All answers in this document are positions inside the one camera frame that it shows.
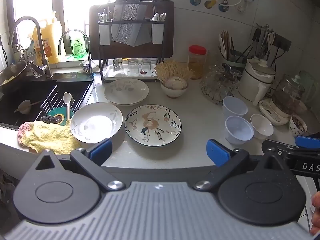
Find white electric cooking pot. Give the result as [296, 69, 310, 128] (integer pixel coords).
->
[237, 58, 277, 105]

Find patterned bowl with dried food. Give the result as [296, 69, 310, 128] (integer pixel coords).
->
[289, 114, 308, 137]

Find white cutlery holder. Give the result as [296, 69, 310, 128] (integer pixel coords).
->
[152, 24, 165, 45]
[98, 21, 111, 46]

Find clear plastic cup back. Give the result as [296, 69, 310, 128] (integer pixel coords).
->
[222, 96, 248, 120]

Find black kitchen sink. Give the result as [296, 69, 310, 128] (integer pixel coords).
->
[0, 76, 95, 130]

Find colourful floral plate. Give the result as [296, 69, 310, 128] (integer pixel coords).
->
[124, 104, 182, 147]

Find red lid plastic jar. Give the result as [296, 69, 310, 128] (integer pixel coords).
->
[188, 45, 208, 80]

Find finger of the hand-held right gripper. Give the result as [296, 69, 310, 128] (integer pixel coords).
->
[294, 135, 320, 149]
[261, 139, 302, 159]

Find cream kettle base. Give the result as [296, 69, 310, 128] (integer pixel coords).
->
[259, 97, 293, 126]

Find slim steel faucet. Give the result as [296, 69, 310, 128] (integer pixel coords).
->
[58, 29, 96, 77]

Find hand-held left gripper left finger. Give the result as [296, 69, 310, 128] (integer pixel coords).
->
[35, 138, 127, 190]

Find yellow dish cloth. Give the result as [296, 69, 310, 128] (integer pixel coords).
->
[17, 121, 81, 155]

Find tall steel faucet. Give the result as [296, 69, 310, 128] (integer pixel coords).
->
[9, 16, 54, 78]

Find bundle of dried noodles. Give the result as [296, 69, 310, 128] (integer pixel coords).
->
[155, 60, 194, 84]

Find hanging kitchen utensils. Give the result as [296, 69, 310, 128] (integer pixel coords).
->
[252, 24, 292, 58]

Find steel pot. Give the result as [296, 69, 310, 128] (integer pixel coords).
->
[0, 60, 28, 93]

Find clear drinking glass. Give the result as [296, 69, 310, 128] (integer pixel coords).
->
[113, 58, 124, 73]
[127, 59, 139, 77]
[141, 58, 152, 75]

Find green dish soap bottle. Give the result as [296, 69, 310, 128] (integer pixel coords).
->
[71, 30, 87, 57]

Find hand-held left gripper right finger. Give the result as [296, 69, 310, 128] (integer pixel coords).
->
[194, 139, 292, 190]

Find small white ceramic bowl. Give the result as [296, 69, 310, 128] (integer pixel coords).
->
[250, 114, 274, 140]

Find clear plastic cup front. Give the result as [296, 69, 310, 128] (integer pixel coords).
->
[224, 116, 254, 145]

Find white plastic spoon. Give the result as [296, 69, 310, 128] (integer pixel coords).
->
[63, 92, 73, 119]

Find steel scouring pad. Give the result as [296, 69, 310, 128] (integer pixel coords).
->
[39, 116, 58, 125]

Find white bowl holding garlic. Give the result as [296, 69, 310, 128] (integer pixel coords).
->
[160, 80, 188, 98]

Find white plate grey leaf print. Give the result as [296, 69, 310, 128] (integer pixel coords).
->
[70, 102, 123, 144]

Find wire rack of glass cups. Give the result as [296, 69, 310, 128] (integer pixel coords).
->
[201, 64, 243, 104]

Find clear plastic cup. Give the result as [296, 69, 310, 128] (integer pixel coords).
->
[224, 116, 254, 145]
[222, 96, 248, 120]

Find bunch of wooden chopsticks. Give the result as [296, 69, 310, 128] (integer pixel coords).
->
[219, 30, 234, 59]

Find white drip tray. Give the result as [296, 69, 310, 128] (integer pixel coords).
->
[104, 64, 160, 81]

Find black dish rack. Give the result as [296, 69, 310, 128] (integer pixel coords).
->
[89, 0, 175, 83]

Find yellow detergent bottle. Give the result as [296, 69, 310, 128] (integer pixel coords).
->
[32, 17, 63, 64]

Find white plate faint floral print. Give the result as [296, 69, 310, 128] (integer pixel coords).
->
[104, 78, 149, 106]

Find hammered steel cleaver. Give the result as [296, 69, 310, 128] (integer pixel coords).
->
[112, 2, 142, 43]

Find glass kettle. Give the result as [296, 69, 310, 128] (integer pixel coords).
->
[271, 74, 306, 117]

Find black roll-up sink rack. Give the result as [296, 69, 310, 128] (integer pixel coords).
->
[37, 82, 92, 120]

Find pale green chopstick holder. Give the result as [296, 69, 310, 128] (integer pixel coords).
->
[219, 50, 248, 68]

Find person's right hand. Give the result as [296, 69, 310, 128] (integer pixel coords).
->
[311, 191, 320, 234]

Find garlic bulb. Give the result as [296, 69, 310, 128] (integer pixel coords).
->
[165, 76, 187, 90]

